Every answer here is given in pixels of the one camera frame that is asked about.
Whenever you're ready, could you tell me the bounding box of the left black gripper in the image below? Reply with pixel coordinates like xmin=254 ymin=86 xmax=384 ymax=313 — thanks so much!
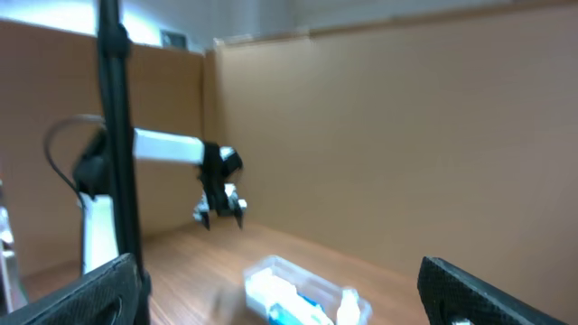
xmin=193 ymin=173 xmax=247 ymax=230

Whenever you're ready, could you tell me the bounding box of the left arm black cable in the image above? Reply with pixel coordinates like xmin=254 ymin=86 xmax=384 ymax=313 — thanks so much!
xmin=42 ymin=114 xmax=107 ymax=200

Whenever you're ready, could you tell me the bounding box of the clear plastic container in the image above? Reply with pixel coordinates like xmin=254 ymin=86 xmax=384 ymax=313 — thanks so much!
xmin=243 ymin=255 xmax=373 ymax=325

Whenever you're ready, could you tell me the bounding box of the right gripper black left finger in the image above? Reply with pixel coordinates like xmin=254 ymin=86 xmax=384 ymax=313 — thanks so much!
xmin=1 ymin=254 xmax=141 ymax=325

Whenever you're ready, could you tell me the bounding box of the brown cardboard partition wall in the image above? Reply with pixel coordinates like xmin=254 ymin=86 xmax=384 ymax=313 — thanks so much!
xmin=0 ymin=0 xmax=578 ymax=324

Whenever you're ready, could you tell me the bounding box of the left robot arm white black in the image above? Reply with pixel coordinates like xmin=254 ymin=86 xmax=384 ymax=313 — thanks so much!
xmin=73 ymin=128 xmax=247 ymax=274

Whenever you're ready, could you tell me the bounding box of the black camera stand pole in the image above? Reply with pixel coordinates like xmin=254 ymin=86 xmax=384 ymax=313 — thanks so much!
xmin=98 ymin=0 xmax=151 ymax=324

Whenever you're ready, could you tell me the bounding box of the white medicine box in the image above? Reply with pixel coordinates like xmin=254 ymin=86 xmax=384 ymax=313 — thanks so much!
xmin=245 ymin=267 xmax=297 ymax=314

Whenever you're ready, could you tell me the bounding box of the blue lozenge box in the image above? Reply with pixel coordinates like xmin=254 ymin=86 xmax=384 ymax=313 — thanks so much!
xmin=267 ymin=303 xmax=301 ymax=325

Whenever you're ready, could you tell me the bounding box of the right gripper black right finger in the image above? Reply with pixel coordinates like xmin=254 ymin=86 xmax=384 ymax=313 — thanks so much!
xmin=417 ymin=256 xmax=564 ymax=325

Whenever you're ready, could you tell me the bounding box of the white Panadol box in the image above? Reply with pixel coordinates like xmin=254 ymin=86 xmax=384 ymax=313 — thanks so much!
xmin=278 ymin=293 xmax=334 ymax=325

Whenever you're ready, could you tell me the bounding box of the small clear spray bottle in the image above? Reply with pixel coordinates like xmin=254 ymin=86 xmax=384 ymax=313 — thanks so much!
xmin=335 ymin=288 xmax=360 ymax=325

